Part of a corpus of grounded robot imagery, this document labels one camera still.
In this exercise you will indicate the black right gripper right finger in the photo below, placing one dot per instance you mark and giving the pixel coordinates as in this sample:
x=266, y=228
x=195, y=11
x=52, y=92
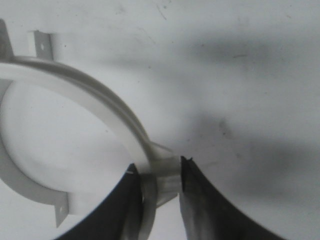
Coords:
x=208, y=215

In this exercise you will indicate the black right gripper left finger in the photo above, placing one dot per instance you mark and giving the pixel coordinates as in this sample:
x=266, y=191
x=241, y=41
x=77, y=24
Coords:
x=117, y=217

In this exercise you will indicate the white half pipe clamp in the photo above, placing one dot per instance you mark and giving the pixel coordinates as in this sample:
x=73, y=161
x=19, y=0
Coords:
x=158, y=166
x=10, y=173

